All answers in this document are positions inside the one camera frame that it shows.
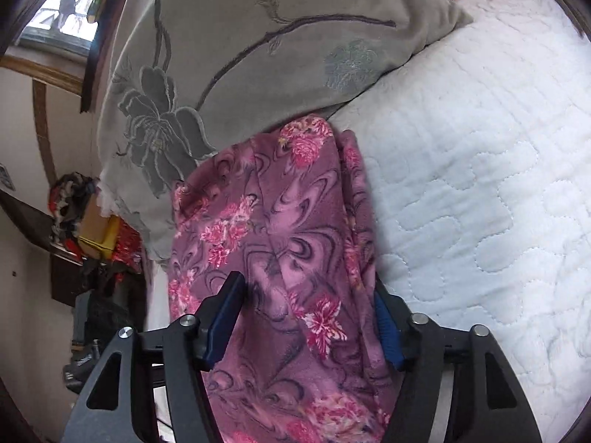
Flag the dark wooden shelf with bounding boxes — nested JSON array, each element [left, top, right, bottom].
[[0, 190, 86, 306]]

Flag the grey lotus-print pillow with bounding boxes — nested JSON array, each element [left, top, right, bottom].
[[97, 0, 474, 264]]

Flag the wooden wall trim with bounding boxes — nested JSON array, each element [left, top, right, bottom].
[[0, 54, 89, 186]]

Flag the red and white bundle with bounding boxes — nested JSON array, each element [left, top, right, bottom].
[[48, 172, 100, 246]]

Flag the purple floral garment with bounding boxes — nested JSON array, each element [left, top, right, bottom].
[[167, 114, 402, 443]]

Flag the yellow box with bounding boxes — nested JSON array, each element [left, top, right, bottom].
[[78, 214, 122, 260]]

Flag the window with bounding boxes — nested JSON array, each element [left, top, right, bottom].
[[18, 0, 116, 56]]

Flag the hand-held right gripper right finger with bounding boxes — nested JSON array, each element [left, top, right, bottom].
[[373, 281, 543, 443]]

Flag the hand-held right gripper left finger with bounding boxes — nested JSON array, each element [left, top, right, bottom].
[[62, 271, 245, 443]]

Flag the white quilted bed cover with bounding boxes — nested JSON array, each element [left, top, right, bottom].
[[148, 0, 591, 443]]

